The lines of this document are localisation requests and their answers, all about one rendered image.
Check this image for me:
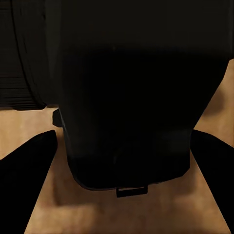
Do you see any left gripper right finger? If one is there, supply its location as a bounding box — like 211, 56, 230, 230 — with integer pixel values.
190, 130, 234, 234

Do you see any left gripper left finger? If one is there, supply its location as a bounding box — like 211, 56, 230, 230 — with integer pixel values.
0, 130, 58, 234

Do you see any digital camera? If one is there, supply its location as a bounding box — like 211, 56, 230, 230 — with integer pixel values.
0, 0, 234, 198

